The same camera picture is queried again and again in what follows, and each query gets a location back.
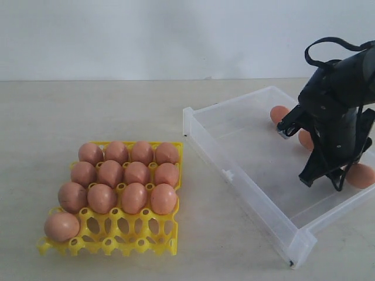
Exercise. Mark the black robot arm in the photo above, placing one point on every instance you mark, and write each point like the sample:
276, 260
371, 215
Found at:
330, 109

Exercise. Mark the yellow plastic egg tray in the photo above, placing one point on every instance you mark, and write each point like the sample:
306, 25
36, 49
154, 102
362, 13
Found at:
117, 230

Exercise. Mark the brown egg bin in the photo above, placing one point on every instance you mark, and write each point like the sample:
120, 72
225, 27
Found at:
110, 173
360, 176
61, 227
83, 173
133, 198

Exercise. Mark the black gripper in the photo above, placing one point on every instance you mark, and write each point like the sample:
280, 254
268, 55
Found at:
340, 140

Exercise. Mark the brown egg bin front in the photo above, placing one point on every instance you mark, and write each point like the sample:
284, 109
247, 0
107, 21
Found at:
110, 173

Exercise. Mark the clear plastic bin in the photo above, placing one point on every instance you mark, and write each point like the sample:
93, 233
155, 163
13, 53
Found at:
238, 139

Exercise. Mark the brown egg cluster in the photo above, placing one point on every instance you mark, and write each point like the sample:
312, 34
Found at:
277, 113
166, 173
101, 198
72, 197
163, 199
137, 172
305, 140

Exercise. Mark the brown egg cluster front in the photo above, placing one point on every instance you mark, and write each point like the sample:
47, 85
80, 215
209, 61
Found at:
137, 172

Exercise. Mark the brown egg cluster back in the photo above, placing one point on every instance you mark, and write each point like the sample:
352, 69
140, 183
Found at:
277, 113

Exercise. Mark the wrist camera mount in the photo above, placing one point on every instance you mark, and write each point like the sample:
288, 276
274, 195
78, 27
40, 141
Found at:
292, 122

